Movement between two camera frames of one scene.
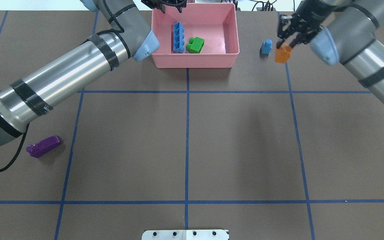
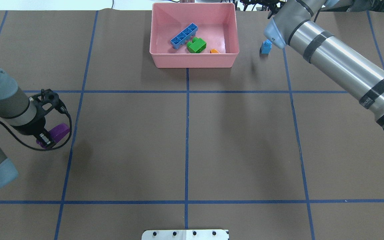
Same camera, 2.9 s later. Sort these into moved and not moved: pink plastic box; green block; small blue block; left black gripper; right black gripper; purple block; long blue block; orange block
Moved: right black gripper; purple block; left black gripper; orange block; long blue block
Not moved: green block; small blue block; pink plastic box
